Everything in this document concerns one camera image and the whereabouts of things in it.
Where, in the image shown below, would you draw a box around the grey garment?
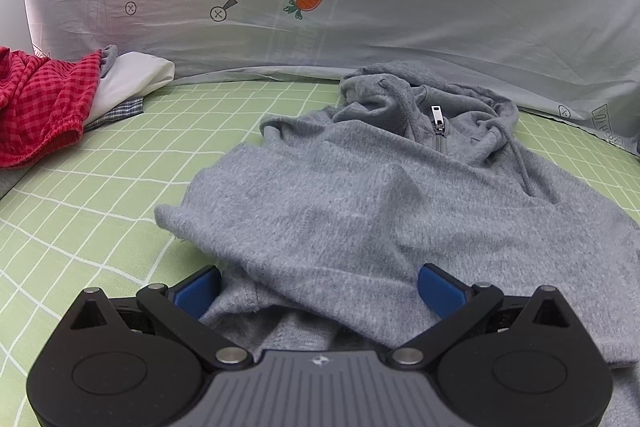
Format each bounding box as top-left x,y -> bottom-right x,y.
0,44 -> 119,200

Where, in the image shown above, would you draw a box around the white cloth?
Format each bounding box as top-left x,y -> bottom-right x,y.
92,52 -> 176,125

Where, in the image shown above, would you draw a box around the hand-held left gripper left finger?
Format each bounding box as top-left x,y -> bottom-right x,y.
67,266 -> 253,370

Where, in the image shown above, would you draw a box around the grey zip hoodie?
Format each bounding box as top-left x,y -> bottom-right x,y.
155,61 -> 640,373

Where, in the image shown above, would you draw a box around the red checked pants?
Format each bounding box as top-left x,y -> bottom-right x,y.
0,46 -> 103,168

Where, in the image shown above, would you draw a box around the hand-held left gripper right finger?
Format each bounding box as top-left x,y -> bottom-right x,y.
387,265 -> 576,370

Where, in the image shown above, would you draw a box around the grey carrot printed sheet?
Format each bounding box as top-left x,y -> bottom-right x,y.
20,0 -> 640,158

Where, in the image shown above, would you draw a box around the blue plaid shirt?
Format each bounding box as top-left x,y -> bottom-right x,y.
82,96 -> 146,132

